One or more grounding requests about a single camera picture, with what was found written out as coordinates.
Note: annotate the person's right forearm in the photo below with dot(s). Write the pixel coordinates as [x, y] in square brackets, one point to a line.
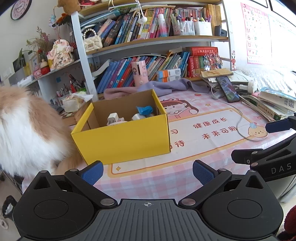
[289, 224]

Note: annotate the white charger plug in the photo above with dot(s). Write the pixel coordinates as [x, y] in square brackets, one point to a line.
[112, 117]

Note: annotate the wooden chessboard box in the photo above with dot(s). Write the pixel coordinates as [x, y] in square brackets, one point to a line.
[69, 117]

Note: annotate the brown cardboard piece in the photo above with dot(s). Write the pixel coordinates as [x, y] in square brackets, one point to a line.
[216, 73]

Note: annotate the white storage tub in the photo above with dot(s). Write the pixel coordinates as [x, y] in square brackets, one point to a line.
[203, 29]

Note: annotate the red round doll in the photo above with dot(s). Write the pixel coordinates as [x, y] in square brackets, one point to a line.
[45, 68]

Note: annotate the pink and blue gradient bottle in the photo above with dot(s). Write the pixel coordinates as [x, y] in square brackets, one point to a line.
[162, 26]

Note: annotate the white hanging pompom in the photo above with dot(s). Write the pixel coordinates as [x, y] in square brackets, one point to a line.
[142, 18]

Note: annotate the dried flower bunch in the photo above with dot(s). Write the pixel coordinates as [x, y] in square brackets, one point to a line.
[40, 42]

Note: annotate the pink checked printed tablecloth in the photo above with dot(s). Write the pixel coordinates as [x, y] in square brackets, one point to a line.
[148, 180]

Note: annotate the white desk rack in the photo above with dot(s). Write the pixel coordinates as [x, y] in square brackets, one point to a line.
[46, 88]

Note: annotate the dark furry slipper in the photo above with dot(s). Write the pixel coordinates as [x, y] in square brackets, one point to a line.
[8, 206]

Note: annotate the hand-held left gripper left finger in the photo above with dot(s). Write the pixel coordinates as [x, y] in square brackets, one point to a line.
[92, 172]

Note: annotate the white and wood bookshelf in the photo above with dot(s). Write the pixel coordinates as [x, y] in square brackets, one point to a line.
[87, 67]

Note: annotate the cream and white fluffy cat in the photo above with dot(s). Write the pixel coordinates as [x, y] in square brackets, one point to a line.
[27, 129]

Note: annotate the crumpled paper bag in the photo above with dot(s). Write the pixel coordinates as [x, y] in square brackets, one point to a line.
[71, 102]

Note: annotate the orange and white box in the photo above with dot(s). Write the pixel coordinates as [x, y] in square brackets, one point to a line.
[167, 79]
[168, 72]

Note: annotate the yellow cardboard box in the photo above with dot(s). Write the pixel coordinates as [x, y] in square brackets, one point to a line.
[122, 143]

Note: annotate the white power adapter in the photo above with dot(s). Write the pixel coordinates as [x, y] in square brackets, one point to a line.
[248, 87]

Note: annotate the brown teddy bear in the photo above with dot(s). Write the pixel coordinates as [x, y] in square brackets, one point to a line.
[68, 5]

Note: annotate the row of blue books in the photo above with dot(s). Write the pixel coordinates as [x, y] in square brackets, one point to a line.
[120, 74]

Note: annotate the black smartphone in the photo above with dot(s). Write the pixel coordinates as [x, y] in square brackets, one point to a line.
[227, 89]

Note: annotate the row of yellow books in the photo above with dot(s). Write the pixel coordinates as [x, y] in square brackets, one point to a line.
[214, 14]

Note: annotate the pink alphabet wall poster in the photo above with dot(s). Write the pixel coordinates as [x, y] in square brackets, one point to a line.
[255, 34]

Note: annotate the row of colourful books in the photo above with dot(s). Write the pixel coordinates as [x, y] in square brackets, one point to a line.
[129, 27]

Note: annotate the mauve and lavender cloth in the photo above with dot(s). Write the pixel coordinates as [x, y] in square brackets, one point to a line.
[166, 87]

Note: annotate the pink lucky cat ornament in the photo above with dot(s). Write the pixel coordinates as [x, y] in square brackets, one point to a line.
[61, 55]

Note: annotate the pink printed bottle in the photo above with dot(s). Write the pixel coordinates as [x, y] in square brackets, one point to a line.
[140, 73]

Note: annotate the white square adapter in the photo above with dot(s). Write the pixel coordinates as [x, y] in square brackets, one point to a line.
[136, 117]

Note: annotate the pile of books and papers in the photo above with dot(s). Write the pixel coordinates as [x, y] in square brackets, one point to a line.
[272, 104]

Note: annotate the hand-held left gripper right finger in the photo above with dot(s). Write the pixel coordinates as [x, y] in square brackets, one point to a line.
[202, 172]

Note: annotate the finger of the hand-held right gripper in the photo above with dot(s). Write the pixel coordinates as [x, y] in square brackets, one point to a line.
[276, 126]
[266, 156]

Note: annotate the pen holder with pens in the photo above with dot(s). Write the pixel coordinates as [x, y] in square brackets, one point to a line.
[74, 83]

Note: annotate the stack of red books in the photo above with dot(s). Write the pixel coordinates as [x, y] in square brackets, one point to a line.
[196, 62]

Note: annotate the cup of marker pens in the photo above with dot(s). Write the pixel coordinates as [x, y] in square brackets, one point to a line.
[182, 26]

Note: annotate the pink wall clock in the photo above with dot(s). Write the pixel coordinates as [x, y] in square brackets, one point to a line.
[20, 8]

